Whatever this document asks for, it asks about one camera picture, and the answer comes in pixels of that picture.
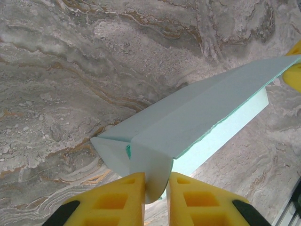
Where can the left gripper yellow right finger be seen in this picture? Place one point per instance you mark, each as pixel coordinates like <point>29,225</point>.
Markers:
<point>202,204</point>

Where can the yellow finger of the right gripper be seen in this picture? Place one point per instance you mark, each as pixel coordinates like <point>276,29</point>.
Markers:
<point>295,76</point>
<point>296,49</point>

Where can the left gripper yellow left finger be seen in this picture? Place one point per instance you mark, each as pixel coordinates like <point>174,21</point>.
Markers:
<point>110,204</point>

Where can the light teal paper box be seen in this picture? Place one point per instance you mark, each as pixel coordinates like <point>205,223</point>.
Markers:
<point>188,117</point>

